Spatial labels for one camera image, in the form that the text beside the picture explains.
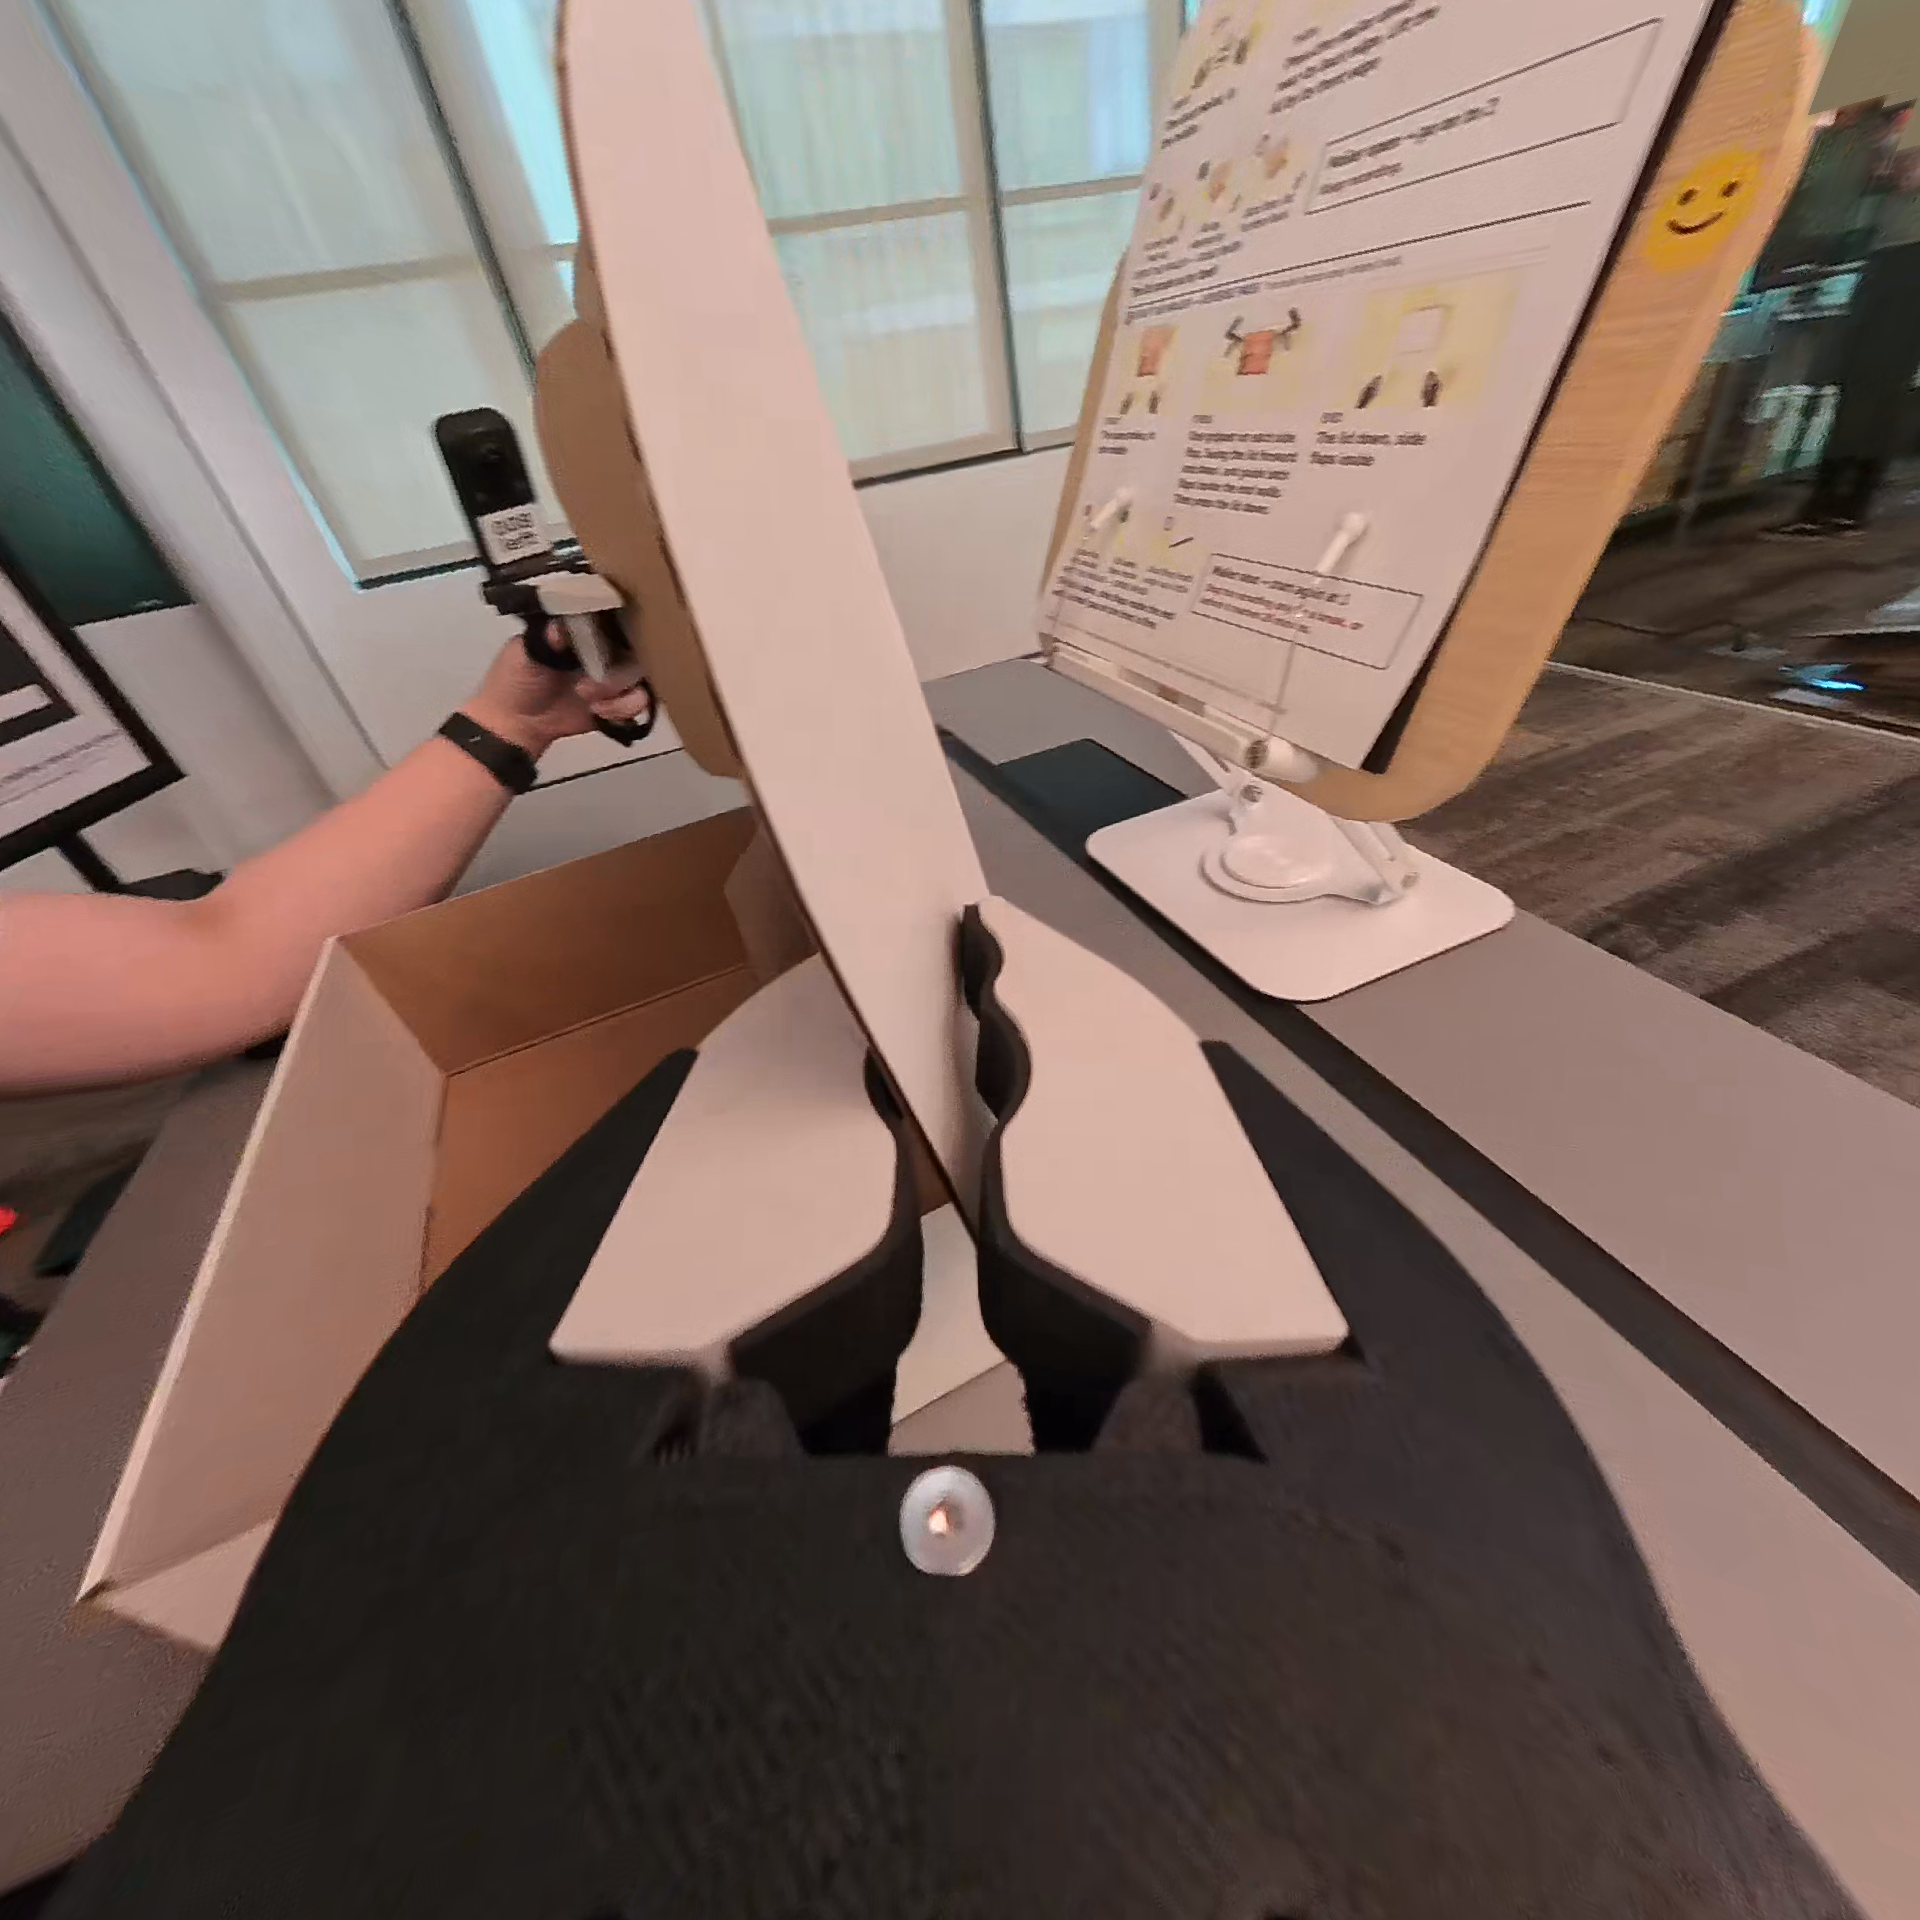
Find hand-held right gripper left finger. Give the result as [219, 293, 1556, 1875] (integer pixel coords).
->
[546, 990, 923, 1379]

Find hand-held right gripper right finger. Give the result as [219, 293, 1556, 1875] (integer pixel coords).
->
[958, 901, 1354, 1360]

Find white cardboard box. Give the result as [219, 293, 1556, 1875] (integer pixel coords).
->
[75, 0, 1009, 1653]

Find person's left forearm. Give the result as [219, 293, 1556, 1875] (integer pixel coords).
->
[0, 744, 518, 1105]

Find person's left hand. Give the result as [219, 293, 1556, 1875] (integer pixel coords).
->
[472, 630, 653, 752]

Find black wristband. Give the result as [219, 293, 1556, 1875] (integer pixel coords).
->
[438, 710, 539, 794]

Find glass window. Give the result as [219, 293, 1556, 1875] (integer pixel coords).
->
[45, 0, 1202, 578]

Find black framed sign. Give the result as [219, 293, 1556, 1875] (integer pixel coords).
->
[0, 307, 189, 873]

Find instruction sheet on stand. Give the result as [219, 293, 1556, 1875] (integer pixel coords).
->
[1036, 0, 1824, 825]

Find yellow smiley sticker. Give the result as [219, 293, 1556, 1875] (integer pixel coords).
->
[1641, 146, 1765, 274]

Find dark desk cable cover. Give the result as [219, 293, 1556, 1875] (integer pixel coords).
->
[996, 738, 1194, 825]

